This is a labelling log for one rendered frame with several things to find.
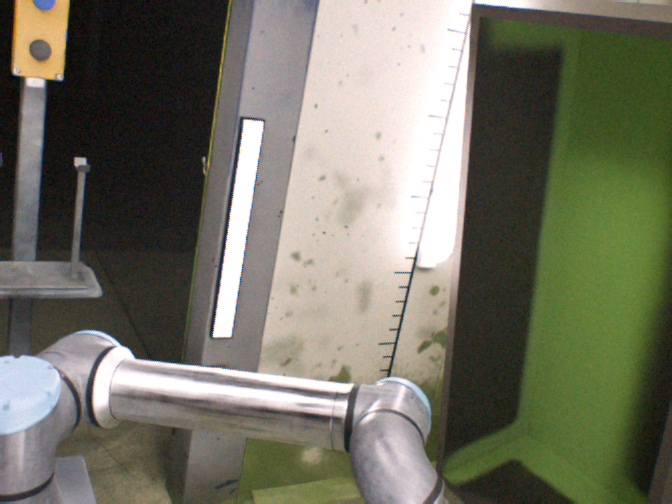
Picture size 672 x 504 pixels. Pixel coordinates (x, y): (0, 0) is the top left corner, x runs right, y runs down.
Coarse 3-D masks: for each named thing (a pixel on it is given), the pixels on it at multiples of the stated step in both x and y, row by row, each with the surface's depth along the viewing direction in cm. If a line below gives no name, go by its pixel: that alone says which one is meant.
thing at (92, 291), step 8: (0, 264) 188; (8, 264) 189; (16, 264) 190; (24, 264) 191; (32, 264) 192; (40, 264) 193; (48, 264) 194; (56, 264) 195; (64, 264) 196; (80, 264) 198; (8, 272) 184; (16, 272) 185; (24, 272) 186; (32, 272) 187; (40, 272) 188; (48, 272) 189; (56, 272) 190; (64, 272) 191; (80, 272) 193; (88, 272) 194; (88, 280) 189; (88, 288) 184; (96, 288) 184; (0, 296) 171; (8, 296) 172; (16, 296) 173; (24, 296) 174; (32, 296) 175; (40, 296) 176; (48, 296) 177; (56, 296) 177; (64, 296) 178; (72, 296) 179; (80, 296) 180; (88, 296) 181; (96, 296) 182
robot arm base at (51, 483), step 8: (48, 480) 118; (56, 480) 124; (32, 488) 115; (40, 488) 117; (48, 488) 119; (56, 488) 122; (0, 496) 112; (8, 496) 113; (16, 496) 113; (24, 496) 114; (32, 496) 116; (40, 496) 117; (48, 496) 119; (56, 496) 121
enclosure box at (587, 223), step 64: (576, 0) 153; (512, 64) 154; (576, 64) 165; (640, 64) 152; (512, 128) 161; (576, 128) 170; (640, 128) 155; (512, 192) 168; (576, 192) 174; (640, 192) 159; (512, 256) 176; (576, 256) 178; (640, 256) 162; (448, 320) 171; (512, 320) 185; (576, 320) 182; (640, 320) 166; (448, 384) 176; (512, 384) 194; (576, 384) 187; (640, 384) 169; (448, 448) 188; (512, 448) 200; (576, 448) 191; (640, 448) 173
